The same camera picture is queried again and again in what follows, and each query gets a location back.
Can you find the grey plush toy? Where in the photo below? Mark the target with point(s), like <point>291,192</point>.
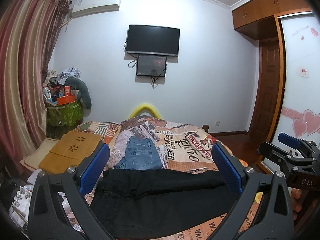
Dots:
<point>77,84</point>

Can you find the white air conditioner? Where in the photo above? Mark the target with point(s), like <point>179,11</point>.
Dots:
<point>90,7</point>

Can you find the pile of clothes on box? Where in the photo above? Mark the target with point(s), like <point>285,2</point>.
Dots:
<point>54,79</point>

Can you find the wooden door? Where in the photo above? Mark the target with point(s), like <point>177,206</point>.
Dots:
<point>267,93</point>

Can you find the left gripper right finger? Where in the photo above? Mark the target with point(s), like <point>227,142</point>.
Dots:
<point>273,219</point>

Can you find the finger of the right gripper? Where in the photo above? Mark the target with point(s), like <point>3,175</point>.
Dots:
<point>289,141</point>

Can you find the folded blue jeans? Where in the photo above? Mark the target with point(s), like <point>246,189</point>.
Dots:
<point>140,154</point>

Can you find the striped red curtain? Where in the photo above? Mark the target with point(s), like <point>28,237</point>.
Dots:
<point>29,32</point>

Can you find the orange box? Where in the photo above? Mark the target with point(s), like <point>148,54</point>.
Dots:
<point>65,99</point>

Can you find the small wall monitor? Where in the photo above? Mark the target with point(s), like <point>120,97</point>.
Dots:
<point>151,66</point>

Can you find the right hand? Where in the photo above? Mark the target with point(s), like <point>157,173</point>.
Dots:
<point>296,205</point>

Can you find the wooden lap desk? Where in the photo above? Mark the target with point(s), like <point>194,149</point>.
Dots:
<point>69,151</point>

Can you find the black wall television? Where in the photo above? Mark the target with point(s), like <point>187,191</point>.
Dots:
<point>149,39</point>

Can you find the white wardrobe sliding door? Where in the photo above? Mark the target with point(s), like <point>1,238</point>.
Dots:
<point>299,115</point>

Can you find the green storage box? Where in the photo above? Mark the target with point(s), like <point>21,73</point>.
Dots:
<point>64,115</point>

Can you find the black pants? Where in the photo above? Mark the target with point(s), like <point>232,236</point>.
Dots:
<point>148,204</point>

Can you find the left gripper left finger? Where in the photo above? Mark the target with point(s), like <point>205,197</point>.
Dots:
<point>47,218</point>

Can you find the wooden overhead cabinet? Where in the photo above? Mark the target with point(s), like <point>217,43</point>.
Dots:
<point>256,18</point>

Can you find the newspaper print bed cover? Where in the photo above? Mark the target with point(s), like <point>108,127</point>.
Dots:
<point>181,147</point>

